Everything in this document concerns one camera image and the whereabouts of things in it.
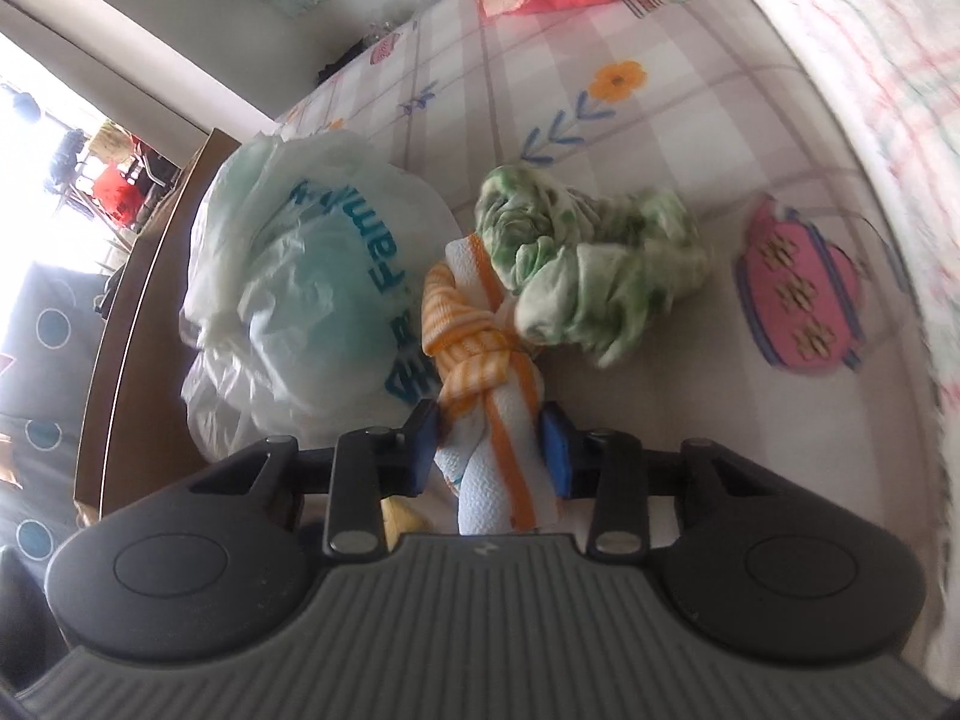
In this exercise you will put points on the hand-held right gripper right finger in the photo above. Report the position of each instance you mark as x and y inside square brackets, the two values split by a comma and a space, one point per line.
[556, 450]

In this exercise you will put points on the orange striped white cloth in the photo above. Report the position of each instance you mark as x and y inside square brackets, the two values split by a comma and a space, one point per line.
[487, 405]

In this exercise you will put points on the brown cardboard box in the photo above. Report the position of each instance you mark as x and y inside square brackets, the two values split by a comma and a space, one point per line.
[142, 315]

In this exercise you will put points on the green floral cloth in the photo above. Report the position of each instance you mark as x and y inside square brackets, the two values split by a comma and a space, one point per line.
[585, 262]

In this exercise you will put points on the white striped blanket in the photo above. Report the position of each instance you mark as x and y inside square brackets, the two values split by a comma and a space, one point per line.
[862, 90]

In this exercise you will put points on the gold tissue packet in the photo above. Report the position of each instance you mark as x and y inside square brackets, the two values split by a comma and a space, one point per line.
[405, 519]

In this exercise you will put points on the dark cloth with circles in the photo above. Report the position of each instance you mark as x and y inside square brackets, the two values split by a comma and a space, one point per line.
[45, 390]

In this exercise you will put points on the plaid floral bed sheet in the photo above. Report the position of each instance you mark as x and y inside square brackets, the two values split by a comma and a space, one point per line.
[675, 127]

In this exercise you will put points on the white plastic bag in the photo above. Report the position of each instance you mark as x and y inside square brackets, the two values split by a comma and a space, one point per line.
[300, 277]

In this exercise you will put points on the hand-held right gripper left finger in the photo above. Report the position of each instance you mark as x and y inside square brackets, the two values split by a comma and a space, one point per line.
[422, 450]

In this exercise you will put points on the red plastic item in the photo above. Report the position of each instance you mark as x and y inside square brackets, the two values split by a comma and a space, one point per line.
[114, 193]

